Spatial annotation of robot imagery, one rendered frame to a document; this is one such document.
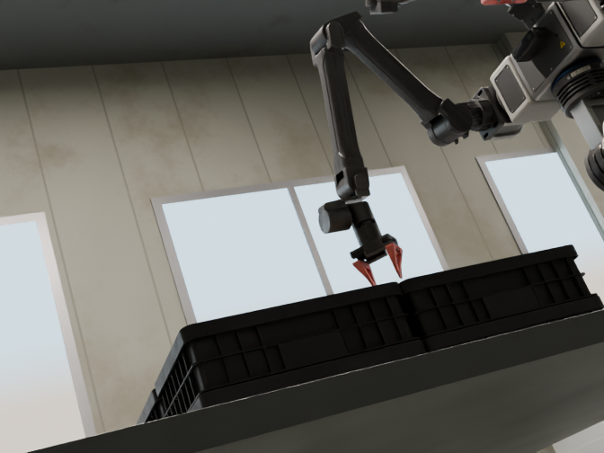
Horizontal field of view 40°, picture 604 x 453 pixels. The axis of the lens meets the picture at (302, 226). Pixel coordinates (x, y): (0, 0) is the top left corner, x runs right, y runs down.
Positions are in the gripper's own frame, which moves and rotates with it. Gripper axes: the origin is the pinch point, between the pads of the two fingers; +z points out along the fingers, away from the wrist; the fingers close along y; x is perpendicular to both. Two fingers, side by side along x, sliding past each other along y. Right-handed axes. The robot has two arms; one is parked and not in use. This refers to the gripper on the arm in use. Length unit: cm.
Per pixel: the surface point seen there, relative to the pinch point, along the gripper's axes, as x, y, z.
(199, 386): -65, -17, 22
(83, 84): 152, -156, -225
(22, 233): 115, -188, -138
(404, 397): -88, 20, 40
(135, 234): 156, -153, -129
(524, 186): 336, 18, -121
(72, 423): 117, -186, -42
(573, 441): 259, -11, 35
